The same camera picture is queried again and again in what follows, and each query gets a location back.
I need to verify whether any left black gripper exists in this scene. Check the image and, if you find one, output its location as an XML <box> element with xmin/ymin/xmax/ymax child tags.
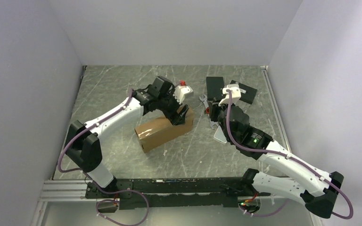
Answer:
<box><xmin>157</xmin><ymin>89</ymin><xmax>189</xmax><ymax>126</ymax></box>

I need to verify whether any brown cardboard express box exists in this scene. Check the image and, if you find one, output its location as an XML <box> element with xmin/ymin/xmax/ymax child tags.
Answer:
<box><xmin>134</xmin><ymin>108</ymin><xmax>195</xmax><ymax>153</ymax></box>

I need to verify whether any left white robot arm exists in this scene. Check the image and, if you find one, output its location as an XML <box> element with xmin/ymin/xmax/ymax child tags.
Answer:
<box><xmin>57</xmin><ymin>76</ymin><xmax>193</xmax><ymax>198</ymax></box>

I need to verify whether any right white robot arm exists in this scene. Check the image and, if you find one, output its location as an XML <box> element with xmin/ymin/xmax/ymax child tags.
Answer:
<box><xmin>207</xmin><ymin>100</ymin><xmax>346</xmax><ymax>218</ymax></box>

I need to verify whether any black rectangular box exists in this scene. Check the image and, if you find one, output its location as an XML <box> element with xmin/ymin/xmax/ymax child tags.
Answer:
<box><xmin>206</xmin><ymin>76</ymin><xmax>225</xmax><ymax>101</ymax></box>

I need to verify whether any black box with label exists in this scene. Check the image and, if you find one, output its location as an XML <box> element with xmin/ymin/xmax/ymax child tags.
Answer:
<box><xmin>230</xmin><ymin>80</ymin><xmax>257</xmax><ymax>105</ymax></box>

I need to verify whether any silver open-end wrench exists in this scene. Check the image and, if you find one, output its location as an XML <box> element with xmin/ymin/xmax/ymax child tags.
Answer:
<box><xmin>199</xmin><ymin>95</ymin><xmax>218</xmax><ymax>129</ymax></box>

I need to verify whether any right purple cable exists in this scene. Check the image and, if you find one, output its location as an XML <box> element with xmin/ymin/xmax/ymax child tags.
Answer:
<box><xmin>225</xmin><ymin>89</ymin><xmax>354</xmax><ymax>220</ymax></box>

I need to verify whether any purple cable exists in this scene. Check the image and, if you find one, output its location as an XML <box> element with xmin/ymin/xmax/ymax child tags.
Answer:
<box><xmin>57</xmin><ymin>88</ymin><xmax>150</xmax><ymax>226</ymax></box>
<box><xmin>225</xmin><ymin>89</ymin><xmax>354</xmax><ymax>220</ymax></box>

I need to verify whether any white network switch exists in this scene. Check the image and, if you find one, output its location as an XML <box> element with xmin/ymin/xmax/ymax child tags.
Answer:
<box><xmin>214</xmin><ymin>126</ymin><xmax>228</xmax><ymax>144</ymax></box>

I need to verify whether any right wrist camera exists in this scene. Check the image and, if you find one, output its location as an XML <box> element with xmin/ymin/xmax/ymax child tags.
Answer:
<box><xmin>218</xmin><ymin>84</ymin><xmax>241</xmax><ymax>106</ymax></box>

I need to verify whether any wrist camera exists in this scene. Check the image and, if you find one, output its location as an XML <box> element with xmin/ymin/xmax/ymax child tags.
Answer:
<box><xmin>218</xmin><ymin>84</ymin><xmax>241</xmax><ymax>106</ymax></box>
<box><xmin>173</xmin><ymin>80</ymin><xmax>194</xmax><ymax>105</ymax></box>

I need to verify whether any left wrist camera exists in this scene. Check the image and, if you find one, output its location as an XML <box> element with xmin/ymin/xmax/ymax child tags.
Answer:
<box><xmin>173</xmin><ymin>80</ymin><xmax>194</xmax><ymax>105</ymax></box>

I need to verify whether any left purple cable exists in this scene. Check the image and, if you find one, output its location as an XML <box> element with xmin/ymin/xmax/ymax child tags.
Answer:
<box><xmin>57</xmin><ymin>88</ymin><xmax>150</xmax><ymax>226</ymax></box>

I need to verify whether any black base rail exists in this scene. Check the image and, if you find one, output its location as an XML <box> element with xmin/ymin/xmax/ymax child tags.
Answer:
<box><xmin>85</xmin><ymin>177</ymin><xmax>259</xmax><ymax>210</ymax></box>

